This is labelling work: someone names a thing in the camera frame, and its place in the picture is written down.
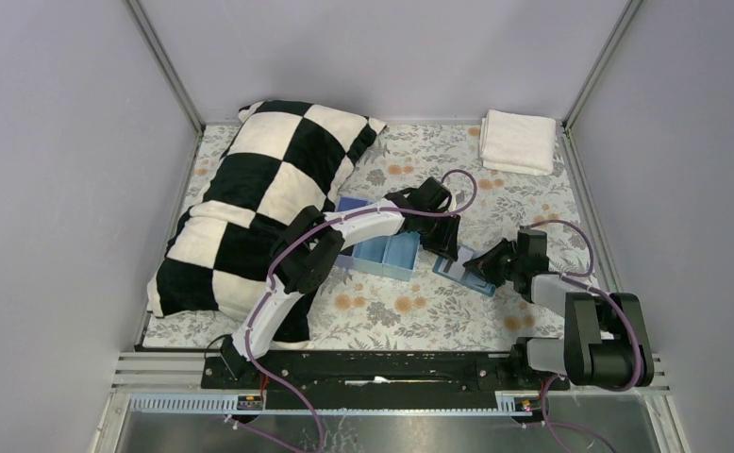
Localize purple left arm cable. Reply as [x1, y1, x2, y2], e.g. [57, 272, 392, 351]
[239, 168, 478, 453]

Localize white credit card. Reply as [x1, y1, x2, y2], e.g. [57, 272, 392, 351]
[442, 246, 475, 279]

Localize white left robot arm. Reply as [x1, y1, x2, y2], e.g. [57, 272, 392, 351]
[220, 177, 472, 380]

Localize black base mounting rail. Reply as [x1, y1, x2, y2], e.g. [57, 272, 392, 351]
[201, 339, 550, 411]

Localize teal card holder wallet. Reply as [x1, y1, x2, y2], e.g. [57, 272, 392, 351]
[433, 251, 496, 296]

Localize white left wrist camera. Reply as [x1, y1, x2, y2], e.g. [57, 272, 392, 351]
[448, 191, 469, 212]

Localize blue three-compartment tray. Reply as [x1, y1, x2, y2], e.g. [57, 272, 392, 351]
[335, 232, 420, 281]

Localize black white checkered pillow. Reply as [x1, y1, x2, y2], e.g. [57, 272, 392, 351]
[146, 100, 386, 321]

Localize folded white towel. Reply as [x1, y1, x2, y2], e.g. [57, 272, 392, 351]
[479, 109, 557, 176]

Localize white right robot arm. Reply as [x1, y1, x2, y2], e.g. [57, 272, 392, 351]
[463, 228, 655, 392]

